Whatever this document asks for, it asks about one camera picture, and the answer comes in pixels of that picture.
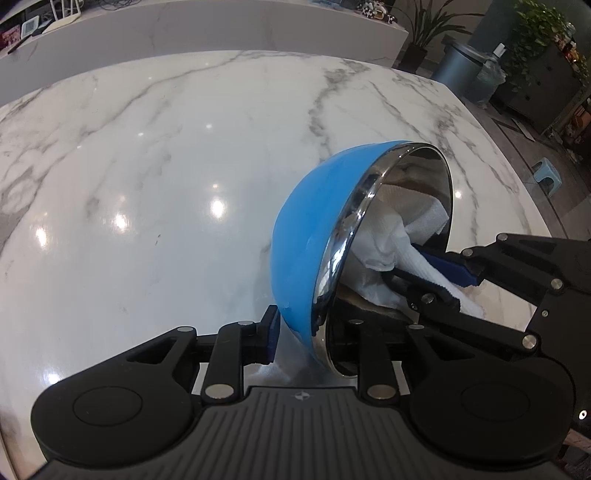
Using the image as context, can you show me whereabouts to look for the cow-patterned toy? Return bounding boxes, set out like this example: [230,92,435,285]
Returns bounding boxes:
[357,0,399,25]

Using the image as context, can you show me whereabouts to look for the blue plastic stool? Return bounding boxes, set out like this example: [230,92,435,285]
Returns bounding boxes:
[530,157,563,198]

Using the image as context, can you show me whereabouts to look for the dark grey cabinet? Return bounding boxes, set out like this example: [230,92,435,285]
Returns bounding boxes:
[489,46,591,136]

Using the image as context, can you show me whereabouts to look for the white paper towel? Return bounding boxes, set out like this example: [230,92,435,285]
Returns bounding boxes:
[353,182,485,319]

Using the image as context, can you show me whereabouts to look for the grey trash bin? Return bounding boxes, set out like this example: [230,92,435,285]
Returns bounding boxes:
[431,37,486,94]

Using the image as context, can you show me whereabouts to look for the long-leaf potted plant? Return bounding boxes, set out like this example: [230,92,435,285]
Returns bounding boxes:
[396,0,483,73]

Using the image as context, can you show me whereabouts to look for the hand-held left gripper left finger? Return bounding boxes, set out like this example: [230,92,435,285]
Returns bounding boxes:
[124,305,281,400]

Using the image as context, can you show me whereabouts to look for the white marble media console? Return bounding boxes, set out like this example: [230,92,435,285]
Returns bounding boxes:
[0,0,409,95]

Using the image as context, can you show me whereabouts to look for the white wireless router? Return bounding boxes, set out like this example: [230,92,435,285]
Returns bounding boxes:
[50,0,85,22]

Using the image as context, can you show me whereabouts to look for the blue steel bowl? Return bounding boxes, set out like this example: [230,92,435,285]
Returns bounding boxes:
[270,140,454,379]

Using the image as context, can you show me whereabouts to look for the wooden shelf rack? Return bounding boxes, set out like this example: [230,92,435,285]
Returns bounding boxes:
[549,85,591,163]

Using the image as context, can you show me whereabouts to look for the green ivy plant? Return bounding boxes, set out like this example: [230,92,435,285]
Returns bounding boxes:
[507,0,579,93]

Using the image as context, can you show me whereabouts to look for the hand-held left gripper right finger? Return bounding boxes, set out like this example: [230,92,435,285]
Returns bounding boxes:
[327,318,513,400]

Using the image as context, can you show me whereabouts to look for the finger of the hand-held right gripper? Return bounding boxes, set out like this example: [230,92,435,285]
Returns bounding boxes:
[389,269,542,360]
[414,232,580,295]

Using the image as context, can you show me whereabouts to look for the red box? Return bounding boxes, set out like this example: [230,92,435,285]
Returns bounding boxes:
[0,25,22,51]

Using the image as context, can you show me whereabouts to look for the clear plastic bag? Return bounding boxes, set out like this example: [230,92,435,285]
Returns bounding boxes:
[475,43,507,110]

